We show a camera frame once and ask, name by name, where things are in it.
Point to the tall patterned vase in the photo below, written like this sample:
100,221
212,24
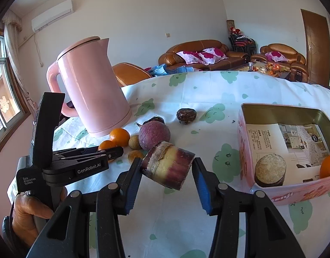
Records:
230,27

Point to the orange leather stool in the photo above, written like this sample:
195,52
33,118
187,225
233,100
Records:
130,72

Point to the wooden coffee table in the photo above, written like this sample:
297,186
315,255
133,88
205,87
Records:
237,68

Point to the person's left hand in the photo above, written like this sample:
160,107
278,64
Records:
27,209

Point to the pink floral cushion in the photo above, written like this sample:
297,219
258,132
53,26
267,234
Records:
190,56
213,53
275,56

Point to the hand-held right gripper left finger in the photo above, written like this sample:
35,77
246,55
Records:
131,193

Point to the wooden frame window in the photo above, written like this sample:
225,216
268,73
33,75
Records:
3,99

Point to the small brown round fruit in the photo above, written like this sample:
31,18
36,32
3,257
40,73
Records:
134,142
135,156

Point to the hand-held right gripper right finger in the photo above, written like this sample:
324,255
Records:
202,190

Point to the purple sugarcane piece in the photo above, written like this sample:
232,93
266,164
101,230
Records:
167,166
270,169

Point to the stacked dark chairs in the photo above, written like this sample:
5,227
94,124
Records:
241,44

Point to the pile of assorted snacks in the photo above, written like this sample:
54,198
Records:
272,65

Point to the small metal can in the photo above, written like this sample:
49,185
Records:
250,66

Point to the beige curtain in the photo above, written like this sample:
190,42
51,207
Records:
14,48

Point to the brown wooden door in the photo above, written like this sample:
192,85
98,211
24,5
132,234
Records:
315,45

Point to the orange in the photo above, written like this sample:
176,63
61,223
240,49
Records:
119,137
105,145
329,166

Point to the purple passion fruit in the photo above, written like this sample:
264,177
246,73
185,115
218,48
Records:
154,135

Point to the brown leather armchair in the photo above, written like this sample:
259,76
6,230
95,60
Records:
286,49

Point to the white green-print tablecloth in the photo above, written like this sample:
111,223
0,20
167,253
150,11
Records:
208,91

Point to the brown leather sofa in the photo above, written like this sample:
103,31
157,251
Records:
205,44

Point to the pink tin box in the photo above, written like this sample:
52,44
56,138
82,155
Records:
288,193

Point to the pink electric kettle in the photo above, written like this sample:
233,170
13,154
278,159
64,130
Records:
92,86

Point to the dark water chestnut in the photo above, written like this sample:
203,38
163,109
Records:
186,115
157,119

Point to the blue plaid cloth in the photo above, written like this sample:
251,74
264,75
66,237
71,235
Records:
159,70

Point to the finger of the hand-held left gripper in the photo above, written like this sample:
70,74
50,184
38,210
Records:
73,151
111,154

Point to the white air conditioner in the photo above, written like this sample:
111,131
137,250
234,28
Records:
52,16

